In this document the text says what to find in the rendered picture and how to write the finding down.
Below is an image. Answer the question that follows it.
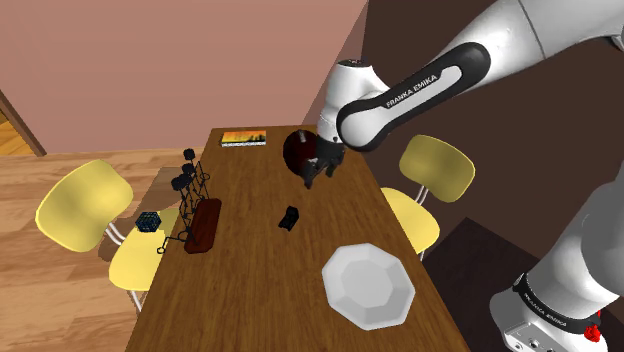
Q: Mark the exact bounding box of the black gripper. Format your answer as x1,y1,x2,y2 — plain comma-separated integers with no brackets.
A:
301,136,347,191

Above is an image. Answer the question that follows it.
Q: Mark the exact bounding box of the dark red round bowl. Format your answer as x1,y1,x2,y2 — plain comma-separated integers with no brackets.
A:
282,128,321,178

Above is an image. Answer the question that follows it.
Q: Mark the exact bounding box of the small black block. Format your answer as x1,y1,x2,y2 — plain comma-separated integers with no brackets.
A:
278,205,300,232

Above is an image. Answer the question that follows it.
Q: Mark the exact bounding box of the orange cover book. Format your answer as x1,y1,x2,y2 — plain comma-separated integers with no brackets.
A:
220,129,268,148

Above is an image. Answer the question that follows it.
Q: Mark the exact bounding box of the yellow chair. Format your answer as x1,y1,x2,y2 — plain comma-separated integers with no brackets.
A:
379,134,477,262
34,158,183,314

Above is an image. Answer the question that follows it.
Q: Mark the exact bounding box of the white octagonal plate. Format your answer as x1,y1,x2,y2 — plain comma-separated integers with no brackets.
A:
321,242,417,331

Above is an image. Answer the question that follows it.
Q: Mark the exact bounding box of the wooden dining table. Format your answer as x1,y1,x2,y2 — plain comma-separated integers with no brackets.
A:
124,125,472,352

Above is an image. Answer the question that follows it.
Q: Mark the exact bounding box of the dark blue patterned cube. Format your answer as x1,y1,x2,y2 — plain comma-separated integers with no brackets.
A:
134,210,163,234

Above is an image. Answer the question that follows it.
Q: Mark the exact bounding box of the dark robot stand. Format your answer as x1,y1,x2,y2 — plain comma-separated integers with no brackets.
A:
420,216,624,352

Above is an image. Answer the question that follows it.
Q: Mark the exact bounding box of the black wire rack wooden base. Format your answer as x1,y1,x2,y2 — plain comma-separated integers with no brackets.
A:
156,147,223,256

